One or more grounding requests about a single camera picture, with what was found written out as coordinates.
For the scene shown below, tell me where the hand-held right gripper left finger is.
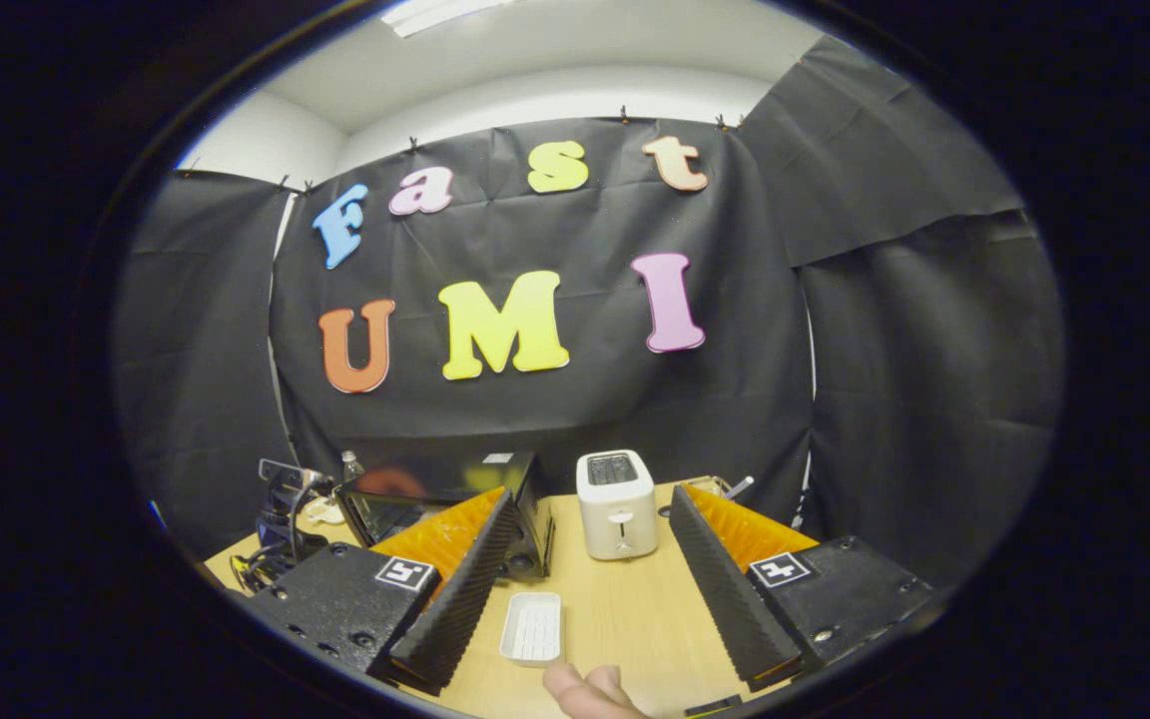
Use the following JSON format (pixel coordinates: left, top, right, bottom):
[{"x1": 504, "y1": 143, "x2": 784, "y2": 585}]
[{"x1": 241, "y1": 486, "x2": 523, "y2": 697}]

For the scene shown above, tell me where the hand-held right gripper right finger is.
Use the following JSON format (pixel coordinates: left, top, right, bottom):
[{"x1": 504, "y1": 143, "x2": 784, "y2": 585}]
[{"x1": 668, "y1": 484, "x2": 935, "y2": 693}]

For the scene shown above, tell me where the black electric oven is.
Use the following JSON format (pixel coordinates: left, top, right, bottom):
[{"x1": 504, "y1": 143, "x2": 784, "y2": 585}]
[{"x1": 333, "y1": 451, "x2": 556, "y2": 580}]

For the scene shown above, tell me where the white rectangular tray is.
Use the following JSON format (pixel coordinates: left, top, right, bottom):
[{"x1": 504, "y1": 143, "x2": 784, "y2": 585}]
[{"x1": 499, "y1": 591, "x2": 564, "y2": 667}]

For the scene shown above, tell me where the white toaster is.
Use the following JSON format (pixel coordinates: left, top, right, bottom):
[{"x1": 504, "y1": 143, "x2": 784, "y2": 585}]
[{"x1": 575, "y1": 449, "x2": 659, "y2": 561}]

